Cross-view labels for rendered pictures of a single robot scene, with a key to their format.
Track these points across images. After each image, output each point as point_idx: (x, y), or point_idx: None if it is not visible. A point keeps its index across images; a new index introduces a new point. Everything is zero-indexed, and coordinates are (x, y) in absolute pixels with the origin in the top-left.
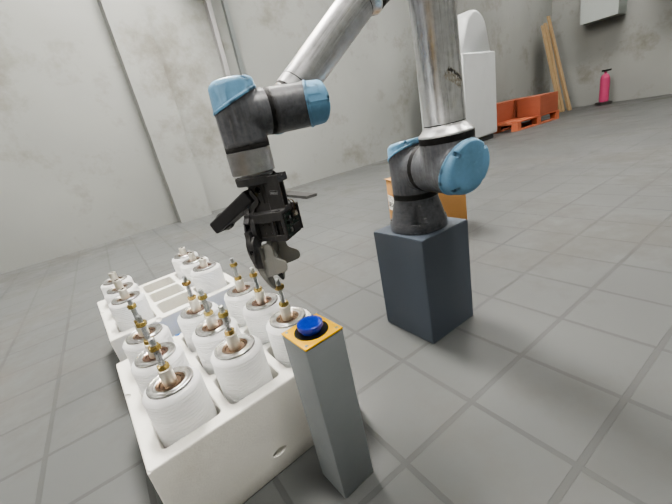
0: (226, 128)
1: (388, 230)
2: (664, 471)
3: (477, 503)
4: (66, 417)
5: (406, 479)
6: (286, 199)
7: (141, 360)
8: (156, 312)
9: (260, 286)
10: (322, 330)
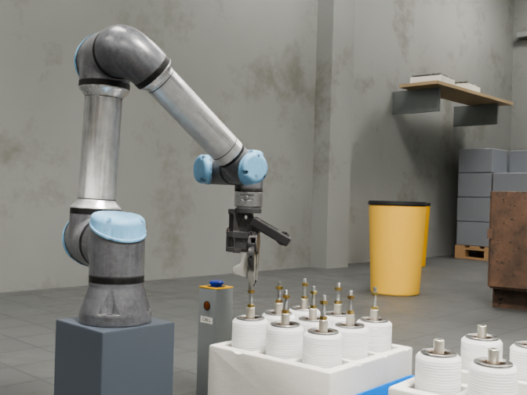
0: None
1: (154, 321)
2: (34, 393)
3: None
4: None
5: (176, 393)
6: (229, 226)
7: (342, 312)
8: (463, 370)
9: (283, 309)
10: (209, 285)
